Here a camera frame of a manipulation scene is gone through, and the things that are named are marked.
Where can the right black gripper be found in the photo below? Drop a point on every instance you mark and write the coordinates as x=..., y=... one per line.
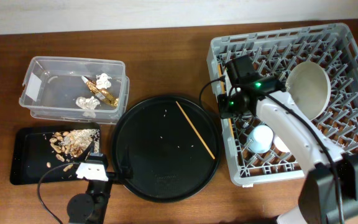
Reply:
x=225, y=111

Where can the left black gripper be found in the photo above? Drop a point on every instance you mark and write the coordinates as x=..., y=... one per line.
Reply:
x=118, y=178

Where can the light blue cup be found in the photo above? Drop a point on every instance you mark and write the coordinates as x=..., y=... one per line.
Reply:
x=260, y=139

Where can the wooden chopstick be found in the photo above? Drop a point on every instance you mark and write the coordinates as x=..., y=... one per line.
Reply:
x=195, y=131

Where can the peanut and rice food scraps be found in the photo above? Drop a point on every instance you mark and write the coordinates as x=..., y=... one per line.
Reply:
x=74, y=146

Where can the pink plastic cup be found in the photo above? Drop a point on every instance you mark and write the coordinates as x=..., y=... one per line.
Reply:
x=280, y=145

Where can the white napkin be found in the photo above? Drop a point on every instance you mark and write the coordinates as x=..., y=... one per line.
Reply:
x=87, y=103
x=103, y=81

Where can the grey round plate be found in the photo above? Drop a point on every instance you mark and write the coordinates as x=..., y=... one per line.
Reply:
x=310, y=88

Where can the brown gold snack wrapper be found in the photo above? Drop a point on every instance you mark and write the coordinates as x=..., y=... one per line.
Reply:
x=102, y=94

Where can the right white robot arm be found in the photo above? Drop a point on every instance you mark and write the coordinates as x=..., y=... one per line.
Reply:
x=330, y=191

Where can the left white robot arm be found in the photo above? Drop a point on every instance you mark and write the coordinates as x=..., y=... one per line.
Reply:
x=91, y=206

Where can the clear plastic waste bin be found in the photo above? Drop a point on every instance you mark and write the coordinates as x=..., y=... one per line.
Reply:
x=53, y=84

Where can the grey plastic dishwasher rack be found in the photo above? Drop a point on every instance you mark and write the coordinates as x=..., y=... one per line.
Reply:
x=277, y=53

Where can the round black serving tray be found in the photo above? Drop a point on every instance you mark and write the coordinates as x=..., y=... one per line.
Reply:
x=168, y=160

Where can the black rectangular tray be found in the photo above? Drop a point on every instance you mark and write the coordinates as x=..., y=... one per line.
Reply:
x=33, y=155

